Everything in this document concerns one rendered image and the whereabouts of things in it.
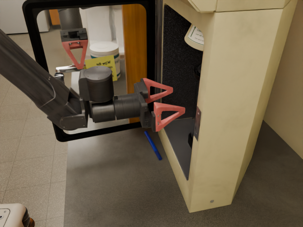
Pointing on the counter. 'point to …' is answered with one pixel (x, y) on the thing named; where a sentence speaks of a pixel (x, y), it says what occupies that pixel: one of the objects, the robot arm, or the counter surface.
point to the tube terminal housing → (230, 93)
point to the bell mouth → (195, 38)
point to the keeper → (197, 123)
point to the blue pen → (153, 145)
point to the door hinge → (158, 45)
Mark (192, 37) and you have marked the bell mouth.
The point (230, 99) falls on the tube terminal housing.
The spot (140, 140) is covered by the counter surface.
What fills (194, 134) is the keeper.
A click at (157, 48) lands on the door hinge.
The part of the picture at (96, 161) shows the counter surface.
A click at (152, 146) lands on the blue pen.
